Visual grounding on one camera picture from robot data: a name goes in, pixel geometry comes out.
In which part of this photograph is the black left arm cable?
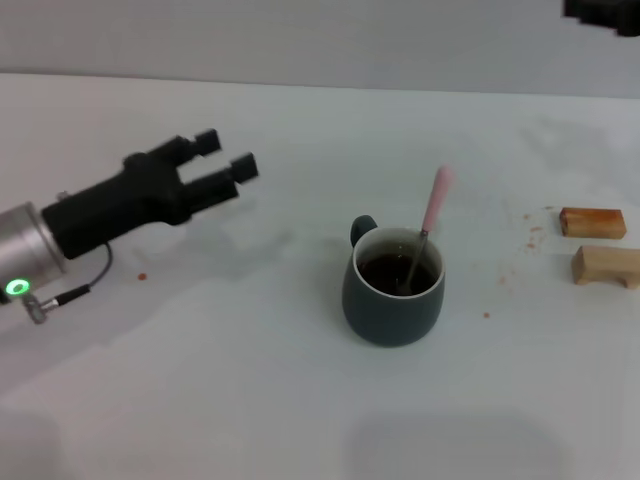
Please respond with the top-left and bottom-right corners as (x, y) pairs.
(22, 242), (114, 325)

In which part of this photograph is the stained flat wooden block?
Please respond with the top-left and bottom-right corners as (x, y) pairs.
(559, 207), (628, 241)

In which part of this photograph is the light notched wooden block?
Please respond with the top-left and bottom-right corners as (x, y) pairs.
(571, 244), (640, 290)

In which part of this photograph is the dark grey ceramic mug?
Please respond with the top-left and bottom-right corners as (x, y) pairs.
(342, 214), (447, 348)

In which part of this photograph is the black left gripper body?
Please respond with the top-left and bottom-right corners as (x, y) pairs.
(41, 137), (194, 261)

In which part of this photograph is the dark brown coffee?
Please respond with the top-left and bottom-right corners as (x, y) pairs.
(358, 253), (435, 296)

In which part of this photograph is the pink handled metal spoon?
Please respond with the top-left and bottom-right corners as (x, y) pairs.
(397, 166), (455, 296)

